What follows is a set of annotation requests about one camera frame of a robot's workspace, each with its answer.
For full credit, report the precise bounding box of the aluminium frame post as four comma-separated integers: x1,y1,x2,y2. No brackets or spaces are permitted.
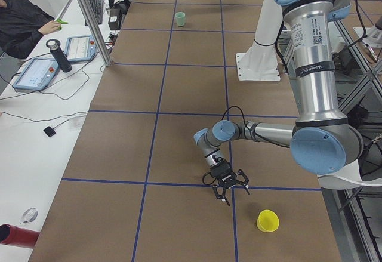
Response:
77,0,112,67

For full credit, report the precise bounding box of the black box with label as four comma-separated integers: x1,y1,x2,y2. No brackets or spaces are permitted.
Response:
108,3,126,31

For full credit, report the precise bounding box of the black keyboard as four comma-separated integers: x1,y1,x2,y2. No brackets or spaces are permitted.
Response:
89,0,104,25

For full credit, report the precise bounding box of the black water bottle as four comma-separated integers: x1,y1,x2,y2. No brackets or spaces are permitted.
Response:
45,39,72,72

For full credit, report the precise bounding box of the yellow plastic cup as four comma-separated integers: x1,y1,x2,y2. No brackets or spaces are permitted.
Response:
256,209,279,232

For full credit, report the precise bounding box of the small black square device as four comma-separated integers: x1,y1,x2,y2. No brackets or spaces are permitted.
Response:
43,126,56,137

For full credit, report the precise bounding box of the blue teach pendant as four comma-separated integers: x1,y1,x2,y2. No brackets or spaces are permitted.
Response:
13,58,59,91
65,35,98,63

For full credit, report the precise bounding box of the brown paper table cover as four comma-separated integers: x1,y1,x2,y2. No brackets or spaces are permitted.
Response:
30,0,341,261

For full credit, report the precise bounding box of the person's hand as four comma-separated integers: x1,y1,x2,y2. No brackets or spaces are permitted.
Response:
38,21,61,35

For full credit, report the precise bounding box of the light green plastic cup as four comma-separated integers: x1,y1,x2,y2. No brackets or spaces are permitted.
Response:
175,11,186,27

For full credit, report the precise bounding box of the red cylinder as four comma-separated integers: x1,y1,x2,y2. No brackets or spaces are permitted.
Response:
1,224,40,249

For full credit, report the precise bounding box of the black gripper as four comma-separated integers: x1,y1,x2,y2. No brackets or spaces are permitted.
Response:
210,161,250,206

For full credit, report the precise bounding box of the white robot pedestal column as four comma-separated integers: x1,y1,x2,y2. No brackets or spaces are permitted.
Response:
236,0,282,82

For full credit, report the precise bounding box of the far blue teach pendant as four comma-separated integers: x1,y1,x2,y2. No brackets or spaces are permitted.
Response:
65,35,98,63

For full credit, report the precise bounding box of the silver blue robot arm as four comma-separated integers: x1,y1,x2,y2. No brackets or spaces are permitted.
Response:
194,0,363,202

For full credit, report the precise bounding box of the near blue teach pendant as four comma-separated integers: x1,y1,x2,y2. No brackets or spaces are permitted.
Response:
13,58,59,91

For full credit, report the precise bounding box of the clear round lid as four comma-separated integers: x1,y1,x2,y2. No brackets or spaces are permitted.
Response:
20,208,38,224

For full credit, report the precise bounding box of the person in black jacket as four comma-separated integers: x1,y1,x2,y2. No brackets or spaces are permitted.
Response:
1,0,56,60

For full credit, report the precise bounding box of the green plastic clip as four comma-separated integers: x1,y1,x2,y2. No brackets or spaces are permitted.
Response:
56,19,68,24

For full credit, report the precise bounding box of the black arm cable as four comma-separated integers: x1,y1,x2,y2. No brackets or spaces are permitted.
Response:
223,105,293,147

